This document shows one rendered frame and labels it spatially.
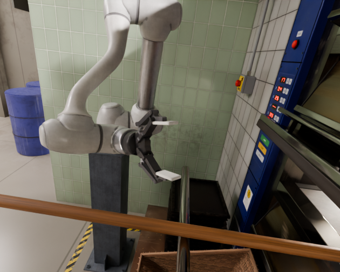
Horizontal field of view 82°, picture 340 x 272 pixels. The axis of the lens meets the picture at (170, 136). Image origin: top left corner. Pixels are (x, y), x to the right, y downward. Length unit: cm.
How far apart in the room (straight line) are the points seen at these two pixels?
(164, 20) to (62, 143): 63
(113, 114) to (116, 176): 39
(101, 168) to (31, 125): 210
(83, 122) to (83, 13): 120
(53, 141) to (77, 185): 163
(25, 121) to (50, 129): 260
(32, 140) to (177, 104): 231
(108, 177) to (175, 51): 100
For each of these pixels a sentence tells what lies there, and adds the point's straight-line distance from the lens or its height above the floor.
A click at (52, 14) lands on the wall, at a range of 187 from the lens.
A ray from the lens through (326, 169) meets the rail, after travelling 44.
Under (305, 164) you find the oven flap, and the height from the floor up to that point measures 140.
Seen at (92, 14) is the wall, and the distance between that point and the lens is 173.
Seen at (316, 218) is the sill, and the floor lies 118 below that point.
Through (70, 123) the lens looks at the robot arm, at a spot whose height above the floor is 135.
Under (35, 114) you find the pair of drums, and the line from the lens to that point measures 320.
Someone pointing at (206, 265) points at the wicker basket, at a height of 72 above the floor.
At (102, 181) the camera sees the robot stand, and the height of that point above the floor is 80.
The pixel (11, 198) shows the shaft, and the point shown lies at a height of 120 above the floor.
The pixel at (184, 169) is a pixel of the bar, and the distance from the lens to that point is 76.
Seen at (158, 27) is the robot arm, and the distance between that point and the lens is 94.
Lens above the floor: 158
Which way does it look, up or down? 23 degrees down
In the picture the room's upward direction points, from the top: 7 degrees clockwise
